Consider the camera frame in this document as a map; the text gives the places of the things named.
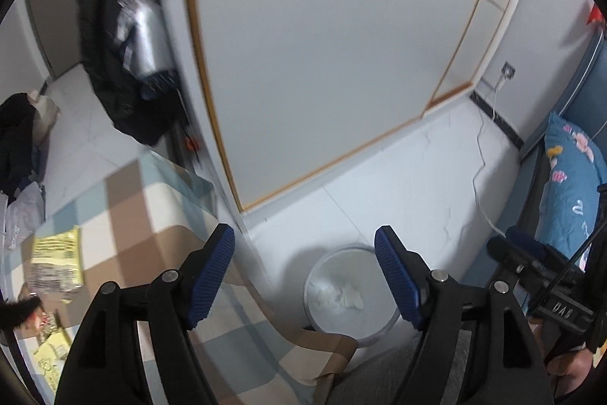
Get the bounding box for silver hanging jacket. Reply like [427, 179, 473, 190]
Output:
[116, 0, 178, 79]

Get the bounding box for yellow snack packet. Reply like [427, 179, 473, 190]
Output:
[26, 225, 85, 304]

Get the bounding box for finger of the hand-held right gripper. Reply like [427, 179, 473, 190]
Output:
[487, 236, 546, 279]
[505, 229, 559, 260]

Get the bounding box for white round trash bin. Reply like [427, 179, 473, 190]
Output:
[303, 247, 403, 348]

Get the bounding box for beige cloth bag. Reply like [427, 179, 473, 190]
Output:
[26, 89, 62, 146]

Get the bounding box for white charging cable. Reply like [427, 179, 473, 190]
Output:
[472, 75, 507, 236]

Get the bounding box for blue floral pillow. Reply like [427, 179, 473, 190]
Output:
[536, 111, 607, 261]

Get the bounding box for white plastic bag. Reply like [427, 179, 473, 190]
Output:
[0, 184, 47, 255]

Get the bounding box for pale yellow packet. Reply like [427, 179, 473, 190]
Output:
[31, 326, 73, 392]

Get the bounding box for grey door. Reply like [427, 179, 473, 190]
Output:
[21, 0, 90, 79]

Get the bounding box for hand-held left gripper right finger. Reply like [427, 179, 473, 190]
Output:
[374, 225, 555, 405]

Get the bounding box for black furry object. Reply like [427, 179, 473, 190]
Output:
[0, 295, 44, 334]

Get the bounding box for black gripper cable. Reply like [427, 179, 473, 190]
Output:
[528, 227, 607, 313]

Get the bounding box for black hanging coat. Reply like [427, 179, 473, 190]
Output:
[78, 0, 182, 147]

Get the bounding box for person's right hand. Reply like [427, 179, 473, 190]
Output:
[546, 348, 598, 401]

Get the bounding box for checkered blanket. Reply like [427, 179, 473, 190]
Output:
[0, 149, 359, 405]

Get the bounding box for white wardrobe with gold trim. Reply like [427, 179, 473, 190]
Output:
[156, 0, 539, 240]

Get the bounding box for crumpled white tissues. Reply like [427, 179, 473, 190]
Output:
[310, 282, 366, 313]

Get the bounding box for person's grey pants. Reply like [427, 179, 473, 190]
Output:
[327, 331, 470, 405]

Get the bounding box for dark clothes pile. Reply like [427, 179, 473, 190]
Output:
[0, 93, 46, 197]

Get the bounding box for red and white wrapper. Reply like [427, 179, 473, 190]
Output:
[21, 307, 63, 342]

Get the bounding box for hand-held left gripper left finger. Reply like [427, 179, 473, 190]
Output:
[54, 223, 236, 405]

